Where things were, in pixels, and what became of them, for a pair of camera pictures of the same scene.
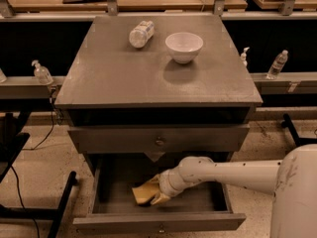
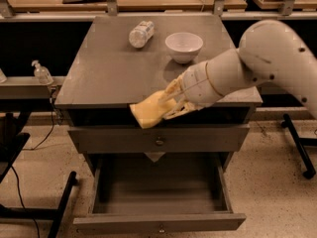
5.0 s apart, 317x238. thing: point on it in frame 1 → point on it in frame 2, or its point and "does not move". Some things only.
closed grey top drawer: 155,141 does not move
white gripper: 166,183 → 195,83
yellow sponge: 146,192 → 151,111
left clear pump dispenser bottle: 42,73 does not move
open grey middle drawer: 200,207 does not move
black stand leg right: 286,123 does not move
